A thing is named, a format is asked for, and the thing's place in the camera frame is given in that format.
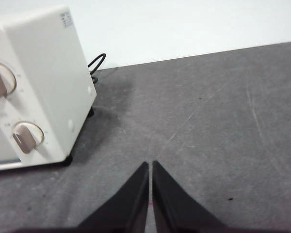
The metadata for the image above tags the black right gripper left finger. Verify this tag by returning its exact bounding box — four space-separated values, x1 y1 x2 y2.
75 161 150 233

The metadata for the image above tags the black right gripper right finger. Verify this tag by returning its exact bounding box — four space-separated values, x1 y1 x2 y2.
152 160 230 233

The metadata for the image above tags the oven timer knob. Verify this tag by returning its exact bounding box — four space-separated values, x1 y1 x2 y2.
12 121 45 154

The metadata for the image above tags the white Toshiba toaster oven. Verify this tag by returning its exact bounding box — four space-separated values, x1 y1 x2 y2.
0 4 97 173

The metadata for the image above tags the black oven power cable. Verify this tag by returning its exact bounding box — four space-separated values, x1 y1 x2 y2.
87 53 107 84

